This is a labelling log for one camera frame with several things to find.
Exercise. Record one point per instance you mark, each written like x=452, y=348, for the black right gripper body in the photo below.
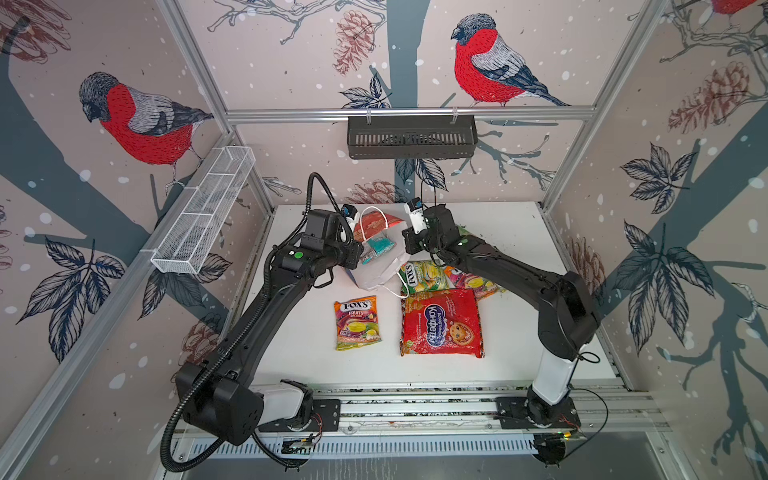
x=420, y=241

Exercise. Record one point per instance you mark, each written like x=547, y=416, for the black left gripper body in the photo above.
x=349, y=254

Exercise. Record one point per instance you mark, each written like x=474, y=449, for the teal snack packet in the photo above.
x=376, y=247

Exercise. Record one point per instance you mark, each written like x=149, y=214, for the red paper gift bag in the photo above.
x=382, y=272

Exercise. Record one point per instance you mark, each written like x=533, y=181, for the red snack bag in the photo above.
x=441, y=322

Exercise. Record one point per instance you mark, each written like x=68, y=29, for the orange candy snack packet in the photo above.
x=481, y=287

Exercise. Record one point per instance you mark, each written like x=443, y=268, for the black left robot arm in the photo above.
x=217, y=395

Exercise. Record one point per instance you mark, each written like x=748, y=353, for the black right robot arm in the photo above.
x=567, y=319

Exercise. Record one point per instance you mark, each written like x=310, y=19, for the black hanging basket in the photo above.
x=412, y=137

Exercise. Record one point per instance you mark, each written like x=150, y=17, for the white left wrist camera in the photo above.
x=349, y=211

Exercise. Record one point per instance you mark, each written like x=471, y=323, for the horizontal aluminium frame bar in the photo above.
x=554, y=113

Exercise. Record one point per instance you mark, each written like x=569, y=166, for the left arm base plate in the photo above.
x=325, y=417

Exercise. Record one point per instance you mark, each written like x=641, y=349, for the white wire mesh shelf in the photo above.
x=194, y=232

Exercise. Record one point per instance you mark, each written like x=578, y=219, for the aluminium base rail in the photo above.
x=411, y=421

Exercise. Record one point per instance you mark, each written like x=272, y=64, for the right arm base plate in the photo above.
x=522, y=413

